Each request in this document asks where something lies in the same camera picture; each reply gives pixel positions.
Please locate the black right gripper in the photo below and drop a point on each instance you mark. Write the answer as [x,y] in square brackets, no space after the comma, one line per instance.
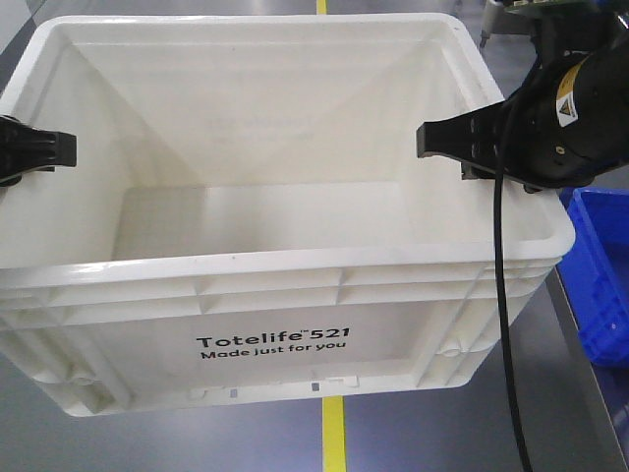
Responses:
[569,125]

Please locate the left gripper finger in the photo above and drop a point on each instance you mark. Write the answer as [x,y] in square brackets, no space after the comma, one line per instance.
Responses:
[25,148]
[16,179]

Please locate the white plastic Totelife crate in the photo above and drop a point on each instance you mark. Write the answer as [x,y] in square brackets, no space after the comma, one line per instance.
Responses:
[248,219]

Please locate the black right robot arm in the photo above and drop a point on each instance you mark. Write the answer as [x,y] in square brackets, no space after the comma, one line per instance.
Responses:
[564,28]

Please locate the blue plastic bin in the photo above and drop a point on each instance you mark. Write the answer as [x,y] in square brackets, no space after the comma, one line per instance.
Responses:
[595,273]

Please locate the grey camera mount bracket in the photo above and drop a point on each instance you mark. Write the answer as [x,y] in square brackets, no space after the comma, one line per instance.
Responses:
[498,20]

